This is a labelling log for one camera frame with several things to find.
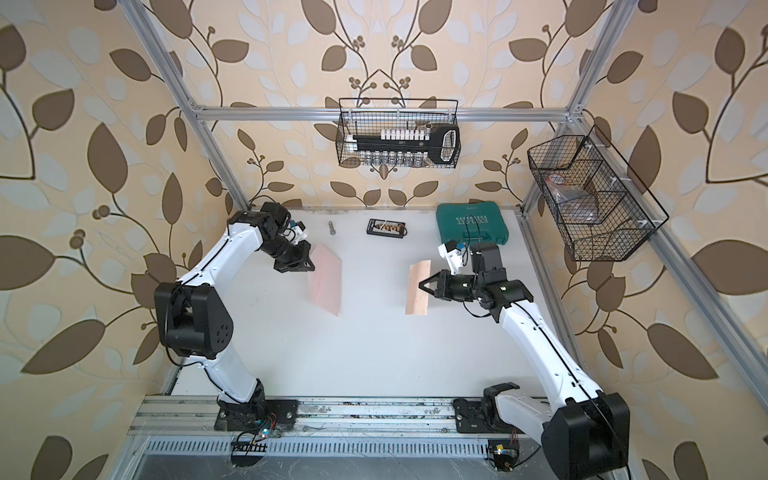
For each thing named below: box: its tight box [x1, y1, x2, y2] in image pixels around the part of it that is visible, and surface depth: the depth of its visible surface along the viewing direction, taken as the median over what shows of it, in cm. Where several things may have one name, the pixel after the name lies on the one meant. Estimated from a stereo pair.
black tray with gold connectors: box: [366, 218, 408, 239], surface depth 114 cm
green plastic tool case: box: [436, 201, 509, 245], surface depth 114 cm
